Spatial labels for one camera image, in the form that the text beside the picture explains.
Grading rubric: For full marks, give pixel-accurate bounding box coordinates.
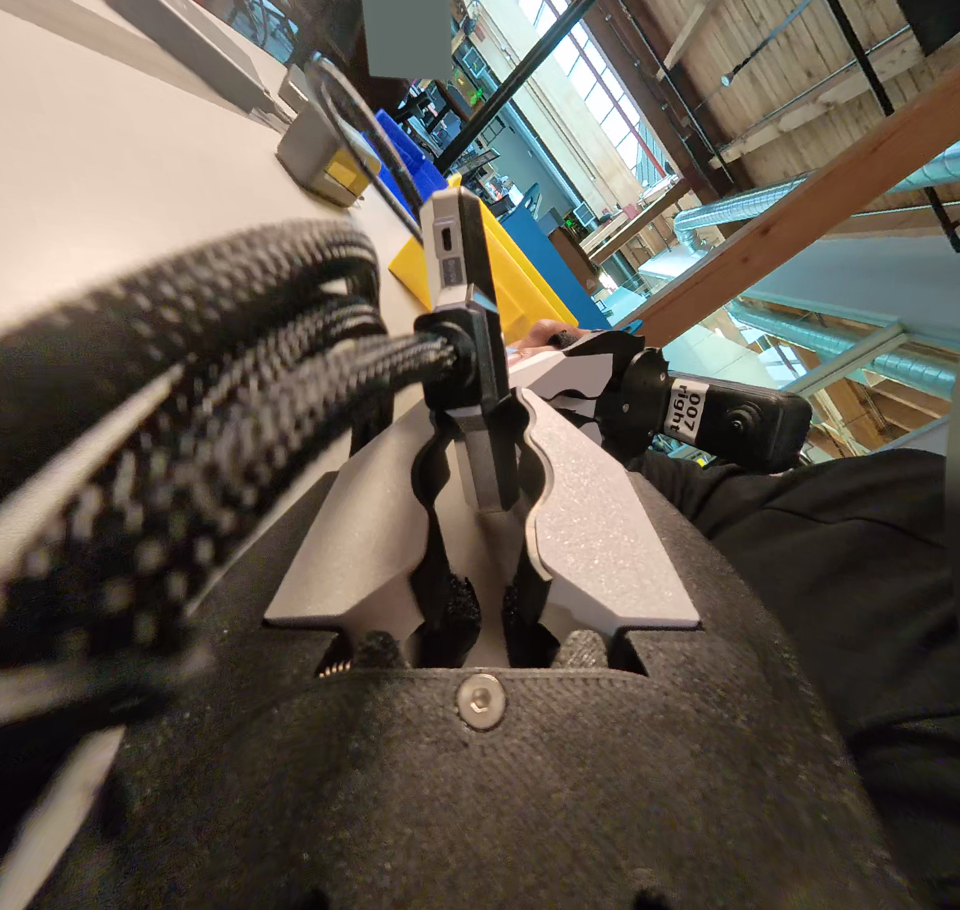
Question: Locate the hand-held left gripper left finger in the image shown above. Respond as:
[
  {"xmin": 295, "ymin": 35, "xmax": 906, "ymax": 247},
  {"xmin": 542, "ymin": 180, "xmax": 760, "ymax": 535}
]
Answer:
[{"xmin": 262, "ymin": 409, "xmax": 455, "ymax": 640}]

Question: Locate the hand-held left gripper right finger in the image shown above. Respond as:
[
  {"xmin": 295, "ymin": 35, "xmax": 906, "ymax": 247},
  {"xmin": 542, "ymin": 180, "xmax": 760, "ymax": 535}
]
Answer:
[{"xmin": 513, "ymin": 388, "xmax": 704, "ymax": 640}]

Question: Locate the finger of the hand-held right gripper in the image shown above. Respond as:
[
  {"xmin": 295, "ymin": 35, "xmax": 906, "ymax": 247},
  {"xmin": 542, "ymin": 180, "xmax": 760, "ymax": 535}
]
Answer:
[
  {"xmin": 555, "ymin": 398, "xmax": 605, "ymax": 446},
  {"xmin": 510, "ymin": 349, "xmax": 625, "ymax": 405}
]

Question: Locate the yellow plastic bin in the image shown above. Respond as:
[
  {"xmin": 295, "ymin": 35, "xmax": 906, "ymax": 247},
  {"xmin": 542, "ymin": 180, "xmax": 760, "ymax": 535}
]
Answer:
[{"xmin": 388, "ymin": 173, "xmax": 579, "ymax": 330}]

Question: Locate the black hdmi switch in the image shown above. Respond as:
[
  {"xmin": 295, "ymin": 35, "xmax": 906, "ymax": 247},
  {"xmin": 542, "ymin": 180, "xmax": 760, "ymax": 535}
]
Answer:
[{"xmin": 414, "ymin": 188, "xmax": 524, "ymax": 515}]

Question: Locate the blue plastic bin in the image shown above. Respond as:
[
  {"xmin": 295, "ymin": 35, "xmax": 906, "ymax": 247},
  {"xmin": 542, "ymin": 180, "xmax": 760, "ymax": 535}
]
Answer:
[{"xmin": 367, "ymin": 109, "xmax": 451, "ymax": 214}]

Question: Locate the thick black braided cable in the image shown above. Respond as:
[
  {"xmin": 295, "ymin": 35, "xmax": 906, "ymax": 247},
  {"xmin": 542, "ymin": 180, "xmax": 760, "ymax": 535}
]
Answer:
[{"xmin": 0, "ymin": 218, "xmax": 460, "ymax": 709}]

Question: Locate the person's right forearm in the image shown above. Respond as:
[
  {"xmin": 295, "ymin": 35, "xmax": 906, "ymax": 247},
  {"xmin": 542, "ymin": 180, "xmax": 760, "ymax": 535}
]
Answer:
[{"xmin": 630, "ymin": 448, "xmax": 960, "ymax": 910}]

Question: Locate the person's right hand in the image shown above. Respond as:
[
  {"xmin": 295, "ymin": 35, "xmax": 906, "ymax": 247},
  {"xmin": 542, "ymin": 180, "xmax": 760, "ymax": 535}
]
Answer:
[{"xmin": 508, "ymin": 317, "xmax": 575, "ymax": 362}]

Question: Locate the black pole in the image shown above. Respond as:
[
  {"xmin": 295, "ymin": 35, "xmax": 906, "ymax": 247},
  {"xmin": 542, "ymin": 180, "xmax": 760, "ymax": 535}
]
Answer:
[{"xmin": 435, "ymin": 0, "xmax": 646, "ymax": 176}]

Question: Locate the grey power adapter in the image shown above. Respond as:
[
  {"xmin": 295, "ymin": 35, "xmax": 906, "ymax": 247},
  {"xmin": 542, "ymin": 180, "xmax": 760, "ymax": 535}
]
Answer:
[{"xmin": 276, "ymin": 96, "xmax": 384, "ymax": 210}]

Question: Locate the grey flat box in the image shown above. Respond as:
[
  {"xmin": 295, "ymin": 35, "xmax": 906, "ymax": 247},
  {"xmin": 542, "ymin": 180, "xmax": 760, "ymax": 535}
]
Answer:
[{"xmin": 112, "ymin": 0, "xmax": 280, "ymax": 112}]

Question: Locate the silver air duct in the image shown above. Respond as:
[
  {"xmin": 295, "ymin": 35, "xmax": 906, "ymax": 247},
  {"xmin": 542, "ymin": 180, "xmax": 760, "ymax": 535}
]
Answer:
[
  {"xmin": 723, "ymin": 298, "xmax": 960, "ymax": 397},
  {"xmin": 675, "ymin": 141, "xmax": 960, "ymax": 232}
]

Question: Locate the wooden post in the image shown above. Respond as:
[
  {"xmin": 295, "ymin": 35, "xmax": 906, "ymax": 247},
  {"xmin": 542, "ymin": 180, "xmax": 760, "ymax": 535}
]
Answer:
[{"xmin": 630, "ymin": 88, "xmax": 960, "ymax": 345}]

